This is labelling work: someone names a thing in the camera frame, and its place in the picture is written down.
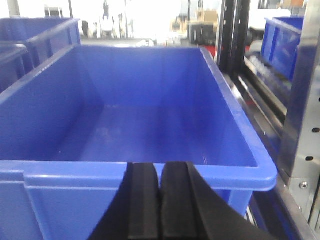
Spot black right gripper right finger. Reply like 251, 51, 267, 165
160, 161, 274, 240

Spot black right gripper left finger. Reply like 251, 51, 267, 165
89, 163, 160, 240

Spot large blue bin right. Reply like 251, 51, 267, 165
0, 45, 277, 240

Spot blue bin far right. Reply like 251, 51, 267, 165
261, 16, 304, 81

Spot blue bin far left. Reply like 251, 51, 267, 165
0, 17, 81, 92

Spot perforated steel shelf post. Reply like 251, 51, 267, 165
277, 0, 320, 223

